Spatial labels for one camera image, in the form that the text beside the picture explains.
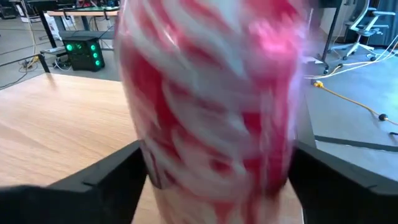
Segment yellow extension cable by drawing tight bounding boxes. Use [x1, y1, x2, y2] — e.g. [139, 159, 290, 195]
[312, 80, 398, 127]

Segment red white soda can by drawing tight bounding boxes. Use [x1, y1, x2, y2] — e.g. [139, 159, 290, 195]
[113, 0, 312, 224]

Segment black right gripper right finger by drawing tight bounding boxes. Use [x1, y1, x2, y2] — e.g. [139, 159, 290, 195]
[287, 139, 398, 224]

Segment black computer tower green lights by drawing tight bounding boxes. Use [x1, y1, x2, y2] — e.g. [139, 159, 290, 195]
[62, 35, 106, 72]

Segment pale floor cable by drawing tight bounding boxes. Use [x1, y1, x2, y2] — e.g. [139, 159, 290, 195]
[304, 34, 398, 80]

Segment white office chair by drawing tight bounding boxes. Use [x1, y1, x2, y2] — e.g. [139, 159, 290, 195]
[329, 0, 396, 62]

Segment wooden top desk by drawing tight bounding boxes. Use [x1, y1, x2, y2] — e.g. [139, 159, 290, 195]
[46, 6, 121, 50]

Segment wooden shelf black metal frame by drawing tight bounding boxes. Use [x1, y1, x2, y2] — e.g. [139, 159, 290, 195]
[0, 53, 317, 224]

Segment black stand pole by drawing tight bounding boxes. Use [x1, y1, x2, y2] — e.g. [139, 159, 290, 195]
[318, 0, 343, 75]

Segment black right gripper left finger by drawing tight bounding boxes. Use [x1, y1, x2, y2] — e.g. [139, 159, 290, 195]
[0, 139, 149, 224]

